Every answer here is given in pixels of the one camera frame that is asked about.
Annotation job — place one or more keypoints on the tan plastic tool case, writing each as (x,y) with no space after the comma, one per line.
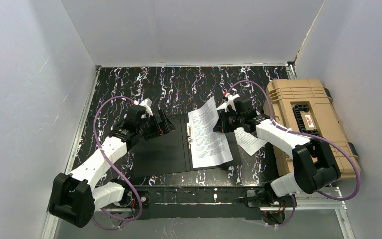
(305,105)

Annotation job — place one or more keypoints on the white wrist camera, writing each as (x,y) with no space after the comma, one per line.
(147,104)
(229,104)

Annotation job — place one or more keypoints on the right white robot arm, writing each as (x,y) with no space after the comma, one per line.
(314,165)

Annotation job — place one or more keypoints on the beige file folder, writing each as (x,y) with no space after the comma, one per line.
(167,154)

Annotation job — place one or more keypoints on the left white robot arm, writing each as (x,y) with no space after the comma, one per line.
(75,196)

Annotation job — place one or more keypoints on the aluminium frame rail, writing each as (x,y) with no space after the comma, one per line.
(214,221)

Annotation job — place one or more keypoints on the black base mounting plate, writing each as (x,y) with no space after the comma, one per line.
(209,202)

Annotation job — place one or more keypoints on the printed white paper sheet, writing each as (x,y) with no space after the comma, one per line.
(208,148)

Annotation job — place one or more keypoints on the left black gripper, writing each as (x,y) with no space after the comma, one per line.
(157,122)

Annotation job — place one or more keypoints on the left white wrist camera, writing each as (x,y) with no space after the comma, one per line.
(147,104)

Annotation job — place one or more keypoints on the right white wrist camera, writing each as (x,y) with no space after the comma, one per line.
(229,104)

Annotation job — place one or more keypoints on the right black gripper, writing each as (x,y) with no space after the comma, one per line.
(226,121)

